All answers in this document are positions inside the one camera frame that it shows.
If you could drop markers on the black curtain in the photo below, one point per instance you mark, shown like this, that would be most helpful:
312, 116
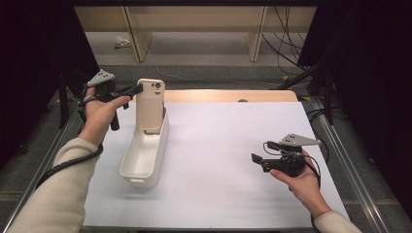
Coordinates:
372, 81
26, 64

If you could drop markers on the dark round table grommet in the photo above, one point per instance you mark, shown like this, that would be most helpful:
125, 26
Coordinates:
243, 100

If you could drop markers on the beige phone case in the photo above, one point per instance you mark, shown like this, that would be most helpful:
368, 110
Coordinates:
149, 110

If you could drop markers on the crumpled white paper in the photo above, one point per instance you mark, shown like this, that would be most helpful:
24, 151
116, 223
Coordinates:
121, 41

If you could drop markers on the white plastic storage bin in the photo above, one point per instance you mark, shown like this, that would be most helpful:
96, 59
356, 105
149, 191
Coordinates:
142, 158

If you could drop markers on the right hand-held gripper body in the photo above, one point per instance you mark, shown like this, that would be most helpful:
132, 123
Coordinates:
290, 165

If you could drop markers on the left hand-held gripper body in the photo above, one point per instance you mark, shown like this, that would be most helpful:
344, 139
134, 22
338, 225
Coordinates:
102, 78

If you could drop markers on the black metal stand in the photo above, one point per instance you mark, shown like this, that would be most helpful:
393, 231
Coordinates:
63, 103
328, 97

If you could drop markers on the aluminium floor rail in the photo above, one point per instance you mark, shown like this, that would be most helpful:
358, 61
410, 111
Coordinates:
53, 145
340, 152

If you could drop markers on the person's left hand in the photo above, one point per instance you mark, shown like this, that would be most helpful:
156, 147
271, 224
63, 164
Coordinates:
95, 119

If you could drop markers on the white table cover sheet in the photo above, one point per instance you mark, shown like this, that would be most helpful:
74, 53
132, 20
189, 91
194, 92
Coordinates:
226, 145

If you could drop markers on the yellow floor tape piece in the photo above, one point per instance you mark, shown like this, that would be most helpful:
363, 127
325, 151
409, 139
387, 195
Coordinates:
285, 78
306, 98

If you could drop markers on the person's right hand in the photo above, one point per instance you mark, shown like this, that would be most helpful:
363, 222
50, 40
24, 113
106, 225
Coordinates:
307, 191

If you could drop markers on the wooden shelf unit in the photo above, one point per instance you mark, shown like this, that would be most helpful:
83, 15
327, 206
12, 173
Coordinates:
194, 19

